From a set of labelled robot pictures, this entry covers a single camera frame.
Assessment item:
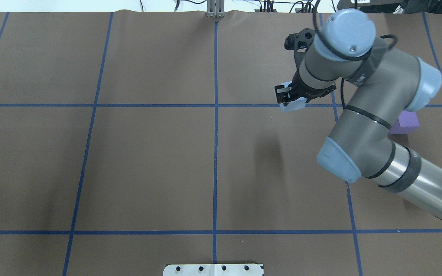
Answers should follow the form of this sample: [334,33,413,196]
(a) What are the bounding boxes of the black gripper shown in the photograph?
[275,71,336,107]

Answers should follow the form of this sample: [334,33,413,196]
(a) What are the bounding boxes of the light blue foam block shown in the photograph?
[279,89,308,112]

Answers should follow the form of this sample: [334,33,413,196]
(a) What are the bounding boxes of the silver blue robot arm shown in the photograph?
[275,9,442,220]

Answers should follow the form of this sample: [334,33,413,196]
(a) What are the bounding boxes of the purple foam block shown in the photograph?
[389,110,420,135]

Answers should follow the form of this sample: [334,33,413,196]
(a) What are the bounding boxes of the aluminium frame post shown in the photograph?
[206,0,226,18]

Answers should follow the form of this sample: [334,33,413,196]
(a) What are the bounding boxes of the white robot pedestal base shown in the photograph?
[163,263,265,276]

